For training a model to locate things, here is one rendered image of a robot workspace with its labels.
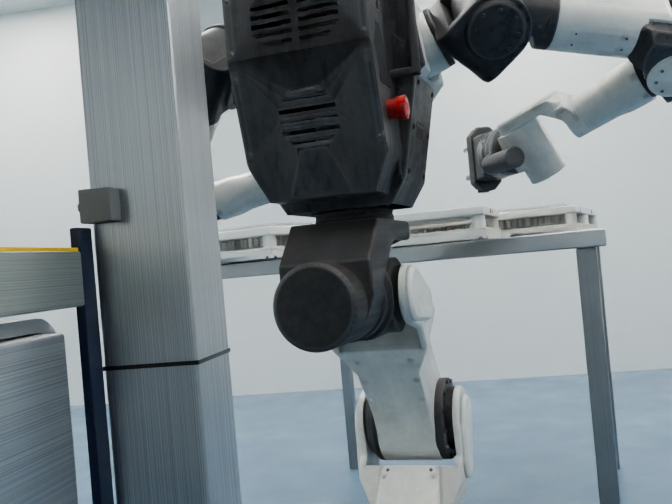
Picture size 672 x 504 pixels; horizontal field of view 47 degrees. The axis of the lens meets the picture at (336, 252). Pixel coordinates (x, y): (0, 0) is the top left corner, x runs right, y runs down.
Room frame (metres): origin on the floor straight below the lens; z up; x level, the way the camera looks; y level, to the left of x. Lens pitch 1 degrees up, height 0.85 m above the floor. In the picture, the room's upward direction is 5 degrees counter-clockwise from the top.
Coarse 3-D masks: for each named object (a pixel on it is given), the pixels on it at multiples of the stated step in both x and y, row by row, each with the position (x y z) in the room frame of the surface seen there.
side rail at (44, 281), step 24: (0, 264) 0.37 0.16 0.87; (24, 264) 0.39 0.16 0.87; (48, 264) 0.42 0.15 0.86; (72, 264) 0.44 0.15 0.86; (0, 288) 0.37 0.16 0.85; (24, 288) 0.39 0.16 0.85; (48, 288) 0.41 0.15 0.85; (72, 288) 0.44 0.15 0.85; (0, 312) 0.37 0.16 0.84; (24, 312) 0.39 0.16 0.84
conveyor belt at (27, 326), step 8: (16, 320) 0.43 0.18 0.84; (24, 320) 0.42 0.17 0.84; (32, 320) 0.43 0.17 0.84; (40, 320) 0.44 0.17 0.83; (0, 328) 0.40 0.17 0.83; (8, 328) 0.41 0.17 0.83; (16, 328) 0.41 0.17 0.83; (24, 328) 0.42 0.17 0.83; (32, 328) 0.43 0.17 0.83; (40, 328) 0.44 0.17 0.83; (48, 328) 0.44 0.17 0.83; (0, 336) 0.40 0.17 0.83; (8, 336) 0.41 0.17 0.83; (16, 336) 0.41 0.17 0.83
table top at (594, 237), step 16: (480, 240) 1.62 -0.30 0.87; (496, 240) 1.61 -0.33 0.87; (512, 240) 1.60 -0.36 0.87; (528, 240) 1.59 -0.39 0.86; (544, 240) 1.58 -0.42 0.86; (560, 240) 1.57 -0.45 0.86; (576, 240) 1.56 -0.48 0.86; (592, 240) 1.55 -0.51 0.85; (400, 256) 1.67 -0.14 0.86; (416, 256) 1.66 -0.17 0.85; (432, 256) 1.65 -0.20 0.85; (448, 256) 1.64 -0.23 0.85; (464, 256) 1.63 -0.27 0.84; (480, 256) 1.62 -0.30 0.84; (224, 272) 1.81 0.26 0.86; (240, 272) 1.80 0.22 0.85; (256, 272) 1.78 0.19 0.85; (272, 272) 1.77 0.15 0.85
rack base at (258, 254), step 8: (264, 248) 1.70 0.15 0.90; (272, 248) 1.69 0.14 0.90; (280, 248) 1.71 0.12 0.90; (224, 256) 1.77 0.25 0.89; (232, 256) 1.76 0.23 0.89; (240, 256) 1.74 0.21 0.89; (248, 256) 1.73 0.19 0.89; (256, 256) 1.71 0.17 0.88; (264, 256) 1.70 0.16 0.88; (272, 256) 1.69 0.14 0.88; (280, 256) 1.71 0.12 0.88
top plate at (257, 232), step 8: (224, 232) 1.77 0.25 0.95; (232, 232) 1.75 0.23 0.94; (240, 232) 1.74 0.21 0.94; (248, 232) 1.73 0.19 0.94; (256, 232) 1.71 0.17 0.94; (264, 232) 1.70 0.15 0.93; (272, 232) 1.70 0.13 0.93; (280, 232) 1.72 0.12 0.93; (288, 232) 1.74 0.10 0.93; (224, 240) 1.77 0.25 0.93; (232, 240) 1.80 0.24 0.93
